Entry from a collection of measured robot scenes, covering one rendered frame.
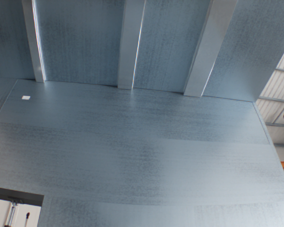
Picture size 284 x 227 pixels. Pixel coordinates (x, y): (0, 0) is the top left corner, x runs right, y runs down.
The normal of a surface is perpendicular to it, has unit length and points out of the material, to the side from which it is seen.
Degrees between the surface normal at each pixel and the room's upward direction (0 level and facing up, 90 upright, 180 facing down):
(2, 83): 90
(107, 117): 90
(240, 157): 90
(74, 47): 180
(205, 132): 90
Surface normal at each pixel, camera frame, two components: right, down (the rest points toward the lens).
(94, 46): 0.00, 0.73
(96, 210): 0.14, -0.68
